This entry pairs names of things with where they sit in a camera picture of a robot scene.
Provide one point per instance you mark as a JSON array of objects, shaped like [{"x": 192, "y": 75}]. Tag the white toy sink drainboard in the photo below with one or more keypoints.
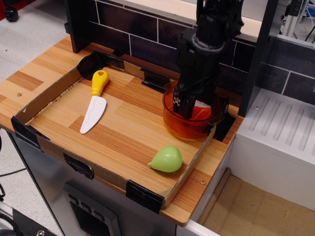
[{"x": 274, "y": 148}]

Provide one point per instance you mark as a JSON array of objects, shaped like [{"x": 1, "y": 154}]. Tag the yellow white toy knife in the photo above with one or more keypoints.
[{"x": 97, "y": 103}]

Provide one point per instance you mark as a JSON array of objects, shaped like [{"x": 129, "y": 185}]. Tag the grey toy oven front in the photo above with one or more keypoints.
[{"x": 84, "y": 207}]

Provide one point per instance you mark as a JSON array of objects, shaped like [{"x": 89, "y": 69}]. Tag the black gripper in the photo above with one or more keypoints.
[{"x": 197, "y": 56}]

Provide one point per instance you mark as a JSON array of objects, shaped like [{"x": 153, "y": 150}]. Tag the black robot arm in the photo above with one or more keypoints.
[{"x": 222, "y": 17}]

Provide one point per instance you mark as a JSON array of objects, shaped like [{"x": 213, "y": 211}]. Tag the black vertical post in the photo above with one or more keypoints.
[{"x": 254, "y": 81}]

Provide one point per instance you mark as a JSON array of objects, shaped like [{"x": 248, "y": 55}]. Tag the green toy pear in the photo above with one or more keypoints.
[{"x": 168, "y": 159}]

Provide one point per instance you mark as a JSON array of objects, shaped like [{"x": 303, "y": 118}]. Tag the orange transparent plastic pot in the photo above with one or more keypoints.
[{"x": 188, "y": 128}]

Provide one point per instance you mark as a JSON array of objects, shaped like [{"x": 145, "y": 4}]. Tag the orange white toy sushi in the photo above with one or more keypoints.
[{"x": 201, "y": 111}]

